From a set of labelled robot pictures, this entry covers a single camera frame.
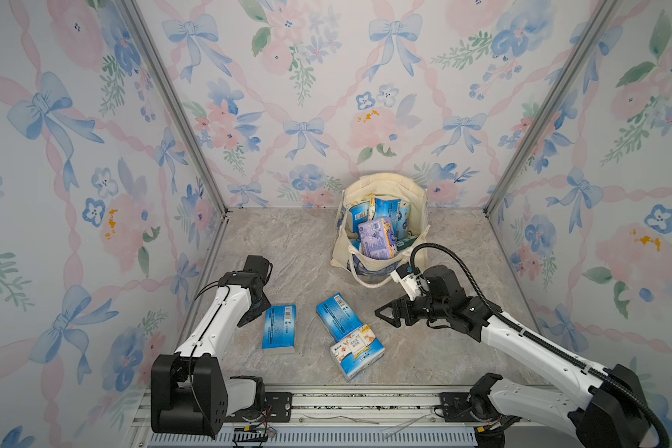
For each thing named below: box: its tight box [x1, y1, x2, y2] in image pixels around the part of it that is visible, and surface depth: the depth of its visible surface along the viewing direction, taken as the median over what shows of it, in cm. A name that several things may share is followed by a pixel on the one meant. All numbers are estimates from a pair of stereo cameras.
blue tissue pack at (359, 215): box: [349, 200, 370, 238], surface depth 94 cm
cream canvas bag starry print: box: [330, 172, 432, 289], surface depth 94 cm
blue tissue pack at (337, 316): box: [315, 293, 364, 343], surface depth 85 cm
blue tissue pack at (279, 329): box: [261, 304, 296, 355], surface depth 83 cm
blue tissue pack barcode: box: [374, 197, 403, 220], surface depth 90 cm
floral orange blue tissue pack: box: [329, 323, 386, 382], surface depth 79 cm
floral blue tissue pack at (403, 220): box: [396, 201, 412, 240], surface depth 97 cm
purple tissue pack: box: [357, 216, 399, 261], surface depth 85 cm
